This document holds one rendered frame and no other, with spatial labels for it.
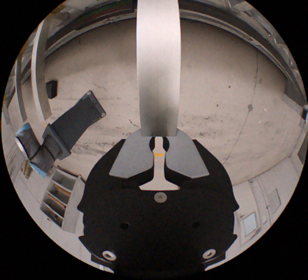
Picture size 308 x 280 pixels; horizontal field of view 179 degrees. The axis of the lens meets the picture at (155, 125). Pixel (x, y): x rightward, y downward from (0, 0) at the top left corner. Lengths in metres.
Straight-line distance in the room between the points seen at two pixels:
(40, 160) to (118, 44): 1.02
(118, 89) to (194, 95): 0.68
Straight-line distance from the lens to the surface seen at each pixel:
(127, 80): 0.98
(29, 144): 0.71
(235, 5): 0.36
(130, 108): 1.05
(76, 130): 0.87
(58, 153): 0.82
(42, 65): 0.28
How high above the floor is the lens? 0.94
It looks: 59 degrees down
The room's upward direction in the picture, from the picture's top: 178 degrees counter-clockwise
